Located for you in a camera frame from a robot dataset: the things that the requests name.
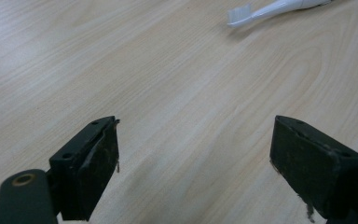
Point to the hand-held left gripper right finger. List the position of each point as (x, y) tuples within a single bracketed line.
[(310, 161)]

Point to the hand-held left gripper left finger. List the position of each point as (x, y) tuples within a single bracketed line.
[(87, 168)]

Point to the white electric toothbrush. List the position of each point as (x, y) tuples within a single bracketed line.
[(270, 11)]

